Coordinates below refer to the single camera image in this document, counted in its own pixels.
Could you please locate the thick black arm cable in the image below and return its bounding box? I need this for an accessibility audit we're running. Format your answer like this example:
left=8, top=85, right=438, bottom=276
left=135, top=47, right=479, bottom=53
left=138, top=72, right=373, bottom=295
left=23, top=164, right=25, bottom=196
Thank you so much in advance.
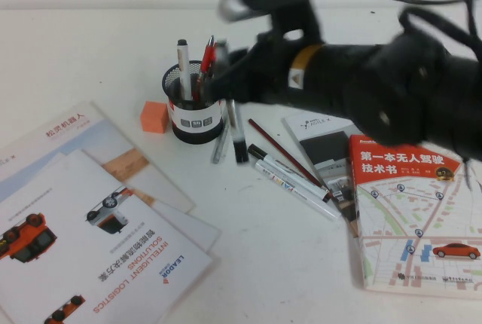
left=398, top=6, right=482, bottom=50

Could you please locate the red pen silver clip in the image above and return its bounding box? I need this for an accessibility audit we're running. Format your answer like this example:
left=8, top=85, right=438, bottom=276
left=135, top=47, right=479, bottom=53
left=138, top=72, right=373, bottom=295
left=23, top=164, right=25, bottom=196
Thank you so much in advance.
left=191, top=35, right=216, bottom=101

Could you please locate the Leador logistics brochure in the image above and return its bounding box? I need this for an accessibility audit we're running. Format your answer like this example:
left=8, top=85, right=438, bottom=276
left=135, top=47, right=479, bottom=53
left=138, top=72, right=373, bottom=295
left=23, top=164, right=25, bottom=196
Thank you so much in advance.
left=0, top=149, right=215, bottom=324

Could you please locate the black mesh pen holder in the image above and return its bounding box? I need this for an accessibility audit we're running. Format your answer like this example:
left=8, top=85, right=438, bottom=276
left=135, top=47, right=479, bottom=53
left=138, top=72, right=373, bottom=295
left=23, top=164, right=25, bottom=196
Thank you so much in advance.
left=161, top=60, right=227, bottom=146

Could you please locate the AgileX brochure grey photo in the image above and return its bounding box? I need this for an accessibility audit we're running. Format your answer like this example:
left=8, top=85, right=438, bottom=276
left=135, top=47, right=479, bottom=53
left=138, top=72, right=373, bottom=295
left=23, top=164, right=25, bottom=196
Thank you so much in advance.
left=282, top=112, right=359, bottom=239

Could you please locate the white brochure brown edge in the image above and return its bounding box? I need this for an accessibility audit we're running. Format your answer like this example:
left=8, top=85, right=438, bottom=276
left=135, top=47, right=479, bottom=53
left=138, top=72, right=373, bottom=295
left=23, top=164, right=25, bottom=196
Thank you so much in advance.
left=124, top=186, right=223, bottom=255

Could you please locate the white marker black cap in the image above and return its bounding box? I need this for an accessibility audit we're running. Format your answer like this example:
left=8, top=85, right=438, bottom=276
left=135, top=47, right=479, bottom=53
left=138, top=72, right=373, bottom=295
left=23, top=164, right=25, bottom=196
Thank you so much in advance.
left=175, top=38, right=194, bottom=102

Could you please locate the black cable tie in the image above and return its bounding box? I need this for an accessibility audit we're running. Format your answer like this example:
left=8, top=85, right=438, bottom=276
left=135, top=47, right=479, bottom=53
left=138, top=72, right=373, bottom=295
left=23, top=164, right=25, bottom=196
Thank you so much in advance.
left=458, top=0, right=477, bottom=35

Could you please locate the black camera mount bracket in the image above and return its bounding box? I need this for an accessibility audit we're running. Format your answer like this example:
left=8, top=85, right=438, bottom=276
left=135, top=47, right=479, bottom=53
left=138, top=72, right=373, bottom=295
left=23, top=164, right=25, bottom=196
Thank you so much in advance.
left=268, top=1, right=325, bottom=49

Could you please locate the whiteboard marker bold print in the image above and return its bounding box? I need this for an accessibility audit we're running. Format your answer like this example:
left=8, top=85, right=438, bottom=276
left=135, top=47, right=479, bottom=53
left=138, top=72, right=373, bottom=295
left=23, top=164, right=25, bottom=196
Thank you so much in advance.
left=246, top=143, right=333, bottom=204

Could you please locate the red capped pen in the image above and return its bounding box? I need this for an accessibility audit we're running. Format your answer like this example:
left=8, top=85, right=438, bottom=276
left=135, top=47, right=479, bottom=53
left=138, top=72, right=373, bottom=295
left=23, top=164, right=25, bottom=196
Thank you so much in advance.
left=201, top=41, right=221, bottom=87

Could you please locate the dark red pencil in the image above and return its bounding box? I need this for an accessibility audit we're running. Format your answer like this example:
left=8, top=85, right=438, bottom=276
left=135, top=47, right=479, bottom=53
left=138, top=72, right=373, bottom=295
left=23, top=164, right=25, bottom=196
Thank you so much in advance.
left=247, top=118, right=335, bottom=203

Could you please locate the plain white pen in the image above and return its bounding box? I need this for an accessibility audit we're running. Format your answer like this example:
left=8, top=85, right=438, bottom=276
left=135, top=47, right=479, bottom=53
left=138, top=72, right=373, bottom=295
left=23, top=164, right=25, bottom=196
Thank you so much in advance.
left=253, top=159, right=342, bottom=222

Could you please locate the silver grey pen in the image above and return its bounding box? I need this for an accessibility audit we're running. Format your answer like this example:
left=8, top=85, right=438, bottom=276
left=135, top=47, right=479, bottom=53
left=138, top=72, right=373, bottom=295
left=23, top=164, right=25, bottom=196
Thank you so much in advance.
left=211, top=121, right=231, bottom=165

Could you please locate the orange foam cube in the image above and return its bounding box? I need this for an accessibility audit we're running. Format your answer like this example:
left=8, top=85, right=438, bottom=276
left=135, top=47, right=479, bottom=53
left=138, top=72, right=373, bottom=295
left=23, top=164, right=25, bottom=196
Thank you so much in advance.
left=139, top=100, right=169, bottom=135

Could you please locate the red map cover book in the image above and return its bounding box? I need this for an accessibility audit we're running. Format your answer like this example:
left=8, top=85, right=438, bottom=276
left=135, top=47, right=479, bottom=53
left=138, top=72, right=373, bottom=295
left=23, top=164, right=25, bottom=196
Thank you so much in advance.
left=347, top=133, right=482, bottom=301

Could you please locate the AgileX brochure blue wood cover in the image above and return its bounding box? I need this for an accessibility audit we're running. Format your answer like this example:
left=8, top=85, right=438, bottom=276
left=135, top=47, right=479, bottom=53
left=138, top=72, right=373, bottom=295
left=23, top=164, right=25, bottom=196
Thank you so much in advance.
left=0, top=100, right=198, bottom=214

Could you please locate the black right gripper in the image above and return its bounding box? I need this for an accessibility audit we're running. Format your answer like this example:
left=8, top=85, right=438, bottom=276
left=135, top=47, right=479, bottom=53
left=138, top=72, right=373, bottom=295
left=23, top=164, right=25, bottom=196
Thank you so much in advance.
left=208, top=30, right=304, bottom=105

